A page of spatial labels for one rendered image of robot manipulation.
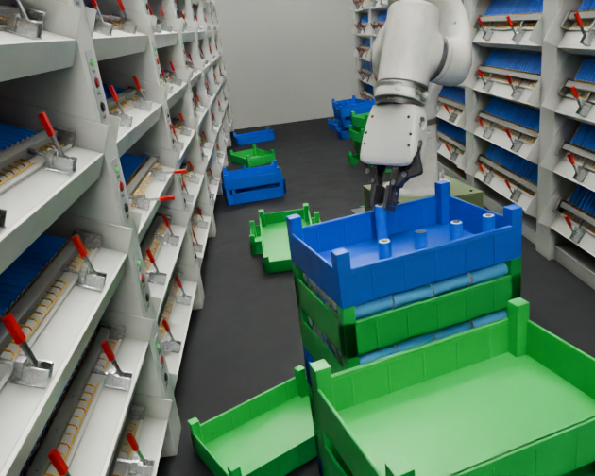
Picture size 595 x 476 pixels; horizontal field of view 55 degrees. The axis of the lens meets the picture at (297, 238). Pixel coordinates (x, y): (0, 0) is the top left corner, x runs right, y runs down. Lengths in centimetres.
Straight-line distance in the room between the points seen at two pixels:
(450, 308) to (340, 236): 22
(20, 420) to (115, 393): 37
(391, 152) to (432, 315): 27
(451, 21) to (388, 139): 24
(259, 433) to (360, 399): 65
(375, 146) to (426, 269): 24
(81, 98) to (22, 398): 54
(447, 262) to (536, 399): 22
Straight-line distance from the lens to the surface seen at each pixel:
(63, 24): 107
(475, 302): 90
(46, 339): 84
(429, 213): 105
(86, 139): 108
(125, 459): 117
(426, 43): 98
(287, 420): 138
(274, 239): 226
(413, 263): 81
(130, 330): 120
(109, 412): 102
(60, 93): 108
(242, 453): 132
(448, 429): 70
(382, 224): 95
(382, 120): 96
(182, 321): 166
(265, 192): 302
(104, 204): 111
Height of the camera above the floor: 85
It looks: 20 degrees down
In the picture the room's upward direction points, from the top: 7 degrees counter-clockwise
